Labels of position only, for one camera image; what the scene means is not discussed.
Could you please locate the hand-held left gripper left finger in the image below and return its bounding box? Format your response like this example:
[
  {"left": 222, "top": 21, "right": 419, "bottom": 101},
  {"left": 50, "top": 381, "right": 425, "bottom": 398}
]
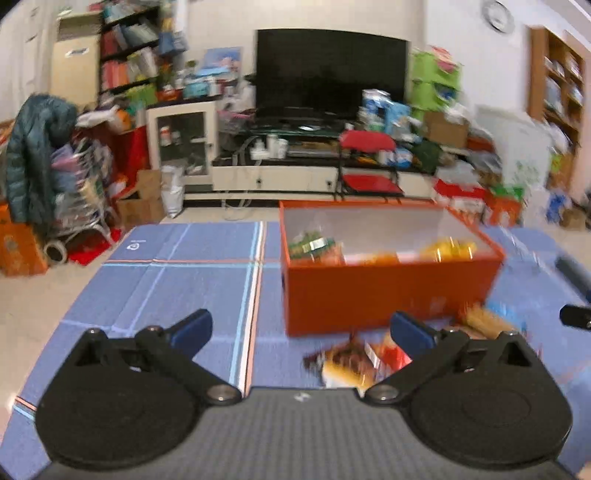
[{"left": 69, "top": 308, "right": 243, "bottom": 407}]

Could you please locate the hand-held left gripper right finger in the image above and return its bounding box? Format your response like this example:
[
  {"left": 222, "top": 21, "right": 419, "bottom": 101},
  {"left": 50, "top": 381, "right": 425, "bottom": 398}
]
[{"left": 365, "top": 311, "right": 541, "bottom": 406}]

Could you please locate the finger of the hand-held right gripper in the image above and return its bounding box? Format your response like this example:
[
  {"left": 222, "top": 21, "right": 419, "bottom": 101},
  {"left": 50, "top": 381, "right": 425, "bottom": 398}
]
[{"left": 560, "top": 305, "right": 591, "bottom": 329}]

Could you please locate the orange cardboard box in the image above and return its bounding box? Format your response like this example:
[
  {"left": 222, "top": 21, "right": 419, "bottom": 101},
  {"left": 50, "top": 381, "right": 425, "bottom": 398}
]
[{"left": 278, "top": 199, "right": 506, "bottom": 337}]

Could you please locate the clear chocolate packet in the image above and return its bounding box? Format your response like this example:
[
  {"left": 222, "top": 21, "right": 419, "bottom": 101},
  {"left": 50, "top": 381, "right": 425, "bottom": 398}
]
[{"left": 303, "top": 333, "right": 413, "bottom": 389}]

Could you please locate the clear cracker packet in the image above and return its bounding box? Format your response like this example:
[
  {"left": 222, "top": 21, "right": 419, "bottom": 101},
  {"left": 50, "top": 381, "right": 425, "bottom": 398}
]
[{"left": 457, "top": 305, "right": 520, "bottom": 340}]

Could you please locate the orange grey chip packet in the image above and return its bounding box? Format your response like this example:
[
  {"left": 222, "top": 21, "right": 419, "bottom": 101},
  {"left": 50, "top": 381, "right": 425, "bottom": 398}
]
[{"left": 345, "top": 251, "right": 399, "bottom": 266}]

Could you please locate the yellow snack packet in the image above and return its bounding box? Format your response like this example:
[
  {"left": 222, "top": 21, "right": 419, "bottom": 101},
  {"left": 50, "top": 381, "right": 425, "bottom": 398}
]
[{"left": 422, "top": 237, "right": 477, "bottom": 261}]

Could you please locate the green snack packet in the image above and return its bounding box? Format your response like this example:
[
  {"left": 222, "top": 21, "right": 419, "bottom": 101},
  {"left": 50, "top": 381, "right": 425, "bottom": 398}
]
[{"left": 288, "top": 232, "right": 345, "bottom": 265}]

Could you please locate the black long case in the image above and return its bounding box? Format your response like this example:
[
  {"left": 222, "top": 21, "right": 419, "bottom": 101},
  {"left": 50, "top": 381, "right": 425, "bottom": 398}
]
[{"left": 554, "top": 256, "right": 591, "bottom": 303}]

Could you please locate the blue checked tablecloth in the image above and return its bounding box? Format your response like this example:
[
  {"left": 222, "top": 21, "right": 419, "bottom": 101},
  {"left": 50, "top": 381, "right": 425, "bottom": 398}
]
[{"left": 9, "top": 222, "right": 591, "bottom": 480}]

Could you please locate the white sack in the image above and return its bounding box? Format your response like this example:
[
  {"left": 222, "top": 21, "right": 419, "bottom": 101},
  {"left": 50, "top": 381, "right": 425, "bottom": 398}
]
[{"left": 161, "top": 165, "right": 186, "bottom": 219}]

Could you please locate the open cardboard box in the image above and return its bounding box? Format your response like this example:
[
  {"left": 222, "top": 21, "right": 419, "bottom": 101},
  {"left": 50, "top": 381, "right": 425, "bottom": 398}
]
[{"left": 115, "top": 170, "right": 164, "bottom": 227}]

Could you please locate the red white carton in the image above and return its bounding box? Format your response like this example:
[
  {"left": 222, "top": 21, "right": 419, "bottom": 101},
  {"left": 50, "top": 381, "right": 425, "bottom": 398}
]
[{"left": 431, "top": 180, "right": 485, "bottom": 213}]

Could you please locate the tape roll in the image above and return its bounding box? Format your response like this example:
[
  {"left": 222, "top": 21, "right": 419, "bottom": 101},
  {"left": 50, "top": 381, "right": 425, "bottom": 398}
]
[{"left": 44, "top": 239, "right": 69, "bottom": 264}]

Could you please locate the metal cart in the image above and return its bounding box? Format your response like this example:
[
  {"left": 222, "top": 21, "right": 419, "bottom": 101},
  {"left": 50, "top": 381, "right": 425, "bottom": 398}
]
[{"left": 48, "top": 138, "right": 121, "bottom": 245}]

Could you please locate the white television stand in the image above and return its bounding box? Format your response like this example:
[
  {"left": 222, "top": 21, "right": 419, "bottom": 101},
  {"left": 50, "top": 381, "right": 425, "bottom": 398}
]
[{"left": 211, "top": 122, "right": 439, "bottom": 201}]

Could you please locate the dark green bag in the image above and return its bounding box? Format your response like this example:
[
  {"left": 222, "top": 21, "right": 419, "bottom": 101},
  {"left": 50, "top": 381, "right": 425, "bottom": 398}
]
[{"left": 411, "top": 138, "right": 444, "bottom": 174}]

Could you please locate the orange paper bag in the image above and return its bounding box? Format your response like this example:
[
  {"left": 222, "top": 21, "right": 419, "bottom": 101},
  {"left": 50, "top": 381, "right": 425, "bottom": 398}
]
[{"left": 0, "top": 203, "right": 49, "bottom": 278}]

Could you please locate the red folding chair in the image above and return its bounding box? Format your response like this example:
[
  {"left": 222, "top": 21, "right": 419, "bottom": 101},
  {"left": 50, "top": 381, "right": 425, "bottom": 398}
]
[{"left": 336, "top": 130, "right": 404, "bottom": 200}]

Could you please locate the brown cardboard box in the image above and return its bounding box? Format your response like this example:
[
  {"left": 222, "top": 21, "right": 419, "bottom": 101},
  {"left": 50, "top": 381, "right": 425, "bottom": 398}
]
[{"left": 422, "top": 111, "right": 469, "bottom": 149}]

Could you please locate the blue white package stack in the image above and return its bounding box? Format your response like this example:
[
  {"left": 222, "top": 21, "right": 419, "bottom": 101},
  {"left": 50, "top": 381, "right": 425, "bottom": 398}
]
[{"left": 360, "top": 90, "right": 411, "bottom": 134}]

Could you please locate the white glass-door cabinet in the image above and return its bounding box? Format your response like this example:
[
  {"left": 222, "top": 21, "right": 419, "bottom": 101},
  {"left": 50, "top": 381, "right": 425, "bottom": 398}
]
[{"left": 147, "top": 100, "right": 218, "bottom": 192}]

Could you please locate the teal down jacket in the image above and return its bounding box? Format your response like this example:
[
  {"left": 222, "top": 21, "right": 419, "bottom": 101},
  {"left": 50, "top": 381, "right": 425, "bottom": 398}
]
[{"left": 4, "top": 93, "right": 79, "bottom": 227}]

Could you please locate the wooden bookshelf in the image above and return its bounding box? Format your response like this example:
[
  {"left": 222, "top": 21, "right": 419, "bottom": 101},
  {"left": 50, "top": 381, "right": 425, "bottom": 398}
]
[{"left": 529, "top": 28, "right": 585, "bottom": 139}]

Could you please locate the green plastic shelf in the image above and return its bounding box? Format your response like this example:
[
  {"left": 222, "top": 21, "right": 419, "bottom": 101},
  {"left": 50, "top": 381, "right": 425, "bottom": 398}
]
[{"left": 409, "top": 46, "right": 462, "bottom": 121}]

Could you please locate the black television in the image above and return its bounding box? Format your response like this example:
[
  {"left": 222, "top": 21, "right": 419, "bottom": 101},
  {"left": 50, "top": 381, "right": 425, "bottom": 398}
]
[{"left": 255, "top": 28, "right": 411, "bottom": 121}]

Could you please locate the black bookshelf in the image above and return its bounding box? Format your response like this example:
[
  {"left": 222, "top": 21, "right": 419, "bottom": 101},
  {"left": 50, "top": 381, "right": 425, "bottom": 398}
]
[{"left": 98, "top": 0, "right": 185, "bottom": 100}]

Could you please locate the beige standing air conditioner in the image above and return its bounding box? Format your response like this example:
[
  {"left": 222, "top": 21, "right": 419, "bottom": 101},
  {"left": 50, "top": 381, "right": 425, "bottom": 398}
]
[{"left": 50, "top": 14, "right": 102, "bottom": 112}]

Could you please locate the round wall clock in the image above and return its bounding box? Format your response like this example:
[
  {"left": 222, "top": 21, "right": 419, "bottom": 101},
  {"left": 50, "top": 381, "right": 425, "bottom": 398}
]
[{"left": 482, "top": 0, "right": 515, "bottom": 34}]

